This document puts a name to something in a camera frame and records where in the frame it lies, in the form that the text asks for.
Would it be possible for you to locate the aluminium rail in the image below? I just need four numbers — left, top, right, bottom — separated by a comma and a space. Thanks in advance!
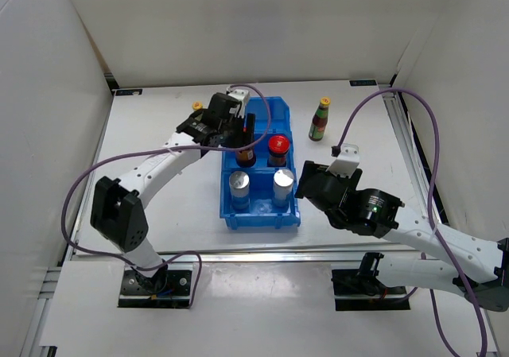
379, 84, 431, 216
39, 242, 478, 290

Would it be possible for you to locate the right yellow-cap sauce bottle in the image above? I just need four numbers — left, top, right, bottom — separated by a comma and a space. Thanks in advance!
309, 97, 331, 142

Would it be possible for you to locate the left yellow-cap sauce bottle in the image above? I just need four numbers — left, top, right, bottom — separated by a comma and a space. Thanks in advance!
192, 102, 203, 111

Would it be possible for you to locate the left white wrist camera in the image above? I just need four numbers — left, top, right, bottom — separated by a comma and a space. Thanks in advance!
227, 88, 251, 117

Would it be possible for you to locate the aluminium front rail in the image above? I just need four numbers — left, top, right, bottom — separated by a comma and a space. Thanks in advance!
39, 242, 478, 290

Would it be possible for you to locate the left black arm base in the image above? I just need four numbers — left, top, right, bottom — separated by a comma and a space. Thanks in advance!
117, 264, 194, 309

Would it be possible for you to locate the silver-cap white shaker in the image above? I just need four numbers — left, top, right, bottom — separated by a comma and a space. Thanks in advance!
273, 169, 295, 207
228, 170, 250, 210

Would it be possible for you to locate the aluminium right rail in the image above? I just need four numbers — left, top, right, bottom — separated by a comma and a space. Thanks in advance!
379, 84, 431, 216

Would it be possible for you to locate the left black corner label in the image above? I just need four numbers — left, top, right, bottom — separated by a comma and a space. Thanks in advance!
115, 88, 143, 96

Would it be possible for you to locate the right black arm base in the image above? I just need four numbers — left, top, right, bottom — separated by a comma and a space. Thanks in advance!
331, 269, 410, 312

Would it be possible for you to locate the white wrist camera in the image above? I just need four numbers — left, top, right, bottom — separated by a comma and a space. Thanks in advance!
227, 88, 251, 117
327, 143, 360, 178

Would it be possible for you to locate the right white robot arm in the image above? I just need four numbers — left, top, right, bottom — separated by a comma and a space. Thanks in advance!
296, 161, 508, 312

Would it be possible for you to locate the red-lid chili jar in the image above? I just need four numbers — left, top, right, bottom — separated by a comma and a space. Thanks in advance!
235, 148, 256, 168
267, 134, 290, 167

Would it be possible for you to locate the blue three-compartment plastic bin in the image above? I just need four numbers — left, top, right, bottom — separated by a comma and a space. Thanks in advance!
220, 96, 301, 230

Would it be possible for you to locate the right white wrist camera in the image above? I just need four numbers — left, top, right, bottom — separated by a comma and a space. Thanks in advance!
327, 143, 360, 178

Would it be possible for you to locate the right black corner label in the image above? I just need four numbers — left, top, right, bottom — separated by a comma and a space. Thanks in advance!
349, 80, 378, 87

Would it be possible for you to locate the black corner label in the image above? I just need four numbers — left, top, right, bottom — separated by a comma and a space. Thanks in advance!
349, 80, 378, 87
115, 88, 143, 96

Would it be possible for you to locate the yellow-cap sauce bottle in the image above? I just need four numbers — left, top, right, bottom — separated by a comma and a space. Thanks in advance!
309, 97, 331, 142
192, 102, 203, 111

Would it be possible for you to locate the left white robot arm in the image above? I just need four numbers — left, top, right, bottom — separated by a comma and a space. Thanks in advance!
90, 89, 255, 293

